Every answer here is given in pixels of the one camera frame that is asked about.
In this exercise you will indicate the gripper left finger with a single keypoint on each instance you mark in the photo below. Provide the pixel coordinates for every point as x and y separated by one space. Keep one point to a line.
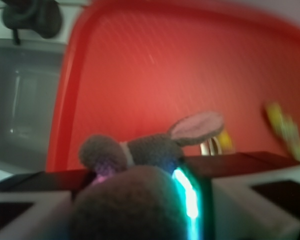
37 206

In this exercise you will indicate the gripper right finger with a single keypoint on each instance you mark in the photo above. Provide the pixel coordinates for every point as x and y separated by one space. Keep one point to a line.
241 196

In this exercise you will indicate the gray plush dolphin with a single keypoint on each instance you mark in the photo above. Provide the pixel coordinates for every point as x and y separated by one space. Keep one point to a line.
133 195

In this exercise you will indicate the silver key bunch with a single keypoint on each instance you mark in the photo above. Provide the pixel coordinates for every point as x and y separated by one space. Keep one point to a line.
211 147

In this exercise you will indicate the gray plastic sink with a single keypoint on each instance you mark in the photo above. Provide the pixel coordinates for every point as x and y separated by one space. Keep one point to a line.
29 78

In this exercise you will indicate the red plastic tray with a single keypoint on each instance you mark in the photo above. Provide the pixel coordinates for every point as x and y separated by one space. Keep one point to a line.
134 67

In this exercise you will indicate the gray faucet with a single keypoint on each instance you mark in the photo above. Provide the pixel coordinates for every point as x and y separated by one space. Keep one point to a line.
43 17

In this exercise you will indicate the multicolour rope toy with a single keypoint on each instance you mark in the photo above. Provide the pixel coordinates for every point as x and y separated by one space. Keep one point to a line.
275 132

